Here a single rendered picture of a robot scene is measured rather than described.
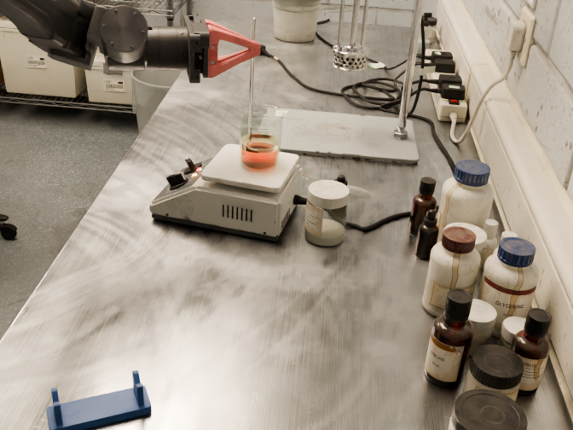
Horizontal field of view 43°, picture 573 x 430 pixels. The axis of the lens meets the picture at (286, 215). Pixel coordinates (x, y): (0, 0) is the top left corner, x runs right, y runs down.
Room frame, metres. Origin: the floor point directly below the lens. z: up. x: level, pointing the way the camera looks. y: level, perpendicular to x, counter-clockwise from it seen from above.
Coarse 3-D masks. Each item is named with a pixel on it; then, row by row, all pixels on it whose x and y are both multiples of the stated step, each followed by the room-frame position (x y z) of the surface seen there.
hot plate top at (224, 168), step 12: (228, 144) 1.02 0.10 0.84; (216, 156) 0.97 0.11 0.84; (228, 156) 0.97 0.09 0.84; (288, 156) 0.99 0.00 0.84; (216, 168) 0.93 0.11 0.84; (228, 168) 0.93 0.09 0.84; (240, 168) 0.94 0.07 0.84; (276, 168) 0.94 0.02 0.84; (288, 168) 0.95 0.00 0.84; (204, 180) 0.91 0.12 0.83; (216, 180) 0.90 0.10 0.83; (228, 180) 0.90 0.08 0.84; (240, 180) 0.90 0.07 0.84; (252, 180) 0.90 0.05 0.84; (264, 180) 0.90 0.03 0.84; (276, 180) 0.91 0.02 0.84; (276, 192) 0.88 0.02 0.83
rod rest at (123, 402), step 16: (80, 400) 0.54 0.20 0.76; (96, 400) 0.54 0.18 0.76; (112, 400) 0.54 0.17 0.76; (128, 400) 0.54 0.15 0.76; (144, 400) 0.54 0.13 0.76; (48, 416) 0.51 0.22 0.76; (64, 416) 0.51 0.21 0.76; (80, 416) 0.52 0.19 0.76; (96, 416) 0.52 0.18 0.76; (112, 416) 0.52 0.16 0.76; (128, 416) 0.53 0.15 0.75
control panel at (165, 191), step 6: (204, 162) 1.02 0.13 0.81; (186, 168) 1.03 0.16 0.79; (204, 168) 0.98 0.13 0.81; (192, 174) 0.98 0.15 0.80; (198, 174) 0.96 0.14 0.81; (192, 180) 0.94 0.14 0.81; (168, 186) 0.97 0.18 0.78; (186, 186) 0.92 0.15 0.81; (162, 192) 0.95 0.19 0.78; (168, 192) 0.93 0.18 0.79; (174, 192) 0.92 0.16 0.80; (156, 198) 0.93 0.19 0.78
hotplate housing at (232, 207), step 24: (192, 192) 0.91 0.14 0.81; (216, 192) 0.90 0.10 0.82; (240, 192) 0.90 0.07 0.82; (264, 192) 0.90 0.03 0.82; (288, 192) 0.92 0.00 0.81; (168, 216) 0.91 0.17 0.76; (192, 216) 0.91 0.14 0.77; (216, 216) 0.90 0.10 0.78; (240, 216) 0.89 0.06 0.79; (264, 216) 0.88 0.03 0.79; (288, 216) 0.93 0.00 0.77
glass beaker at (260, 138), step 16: (240, 112) 0.96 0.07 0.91; (256, 112) 0.99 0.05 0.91; (272, 112) 0.98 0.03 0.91; (240, 128) 0.95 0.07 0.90; (256, 128) 0.93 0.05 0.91; (272, 128) 0.93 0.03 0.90; (240, 144) 0.94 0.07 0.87; (256, 144) 0.93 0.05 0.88; (272, 144) 0.93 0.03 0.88; (240, 160) 0.94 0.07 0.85; (256, 160) 0.93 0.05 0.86; (272, 160) 0.94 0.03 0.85
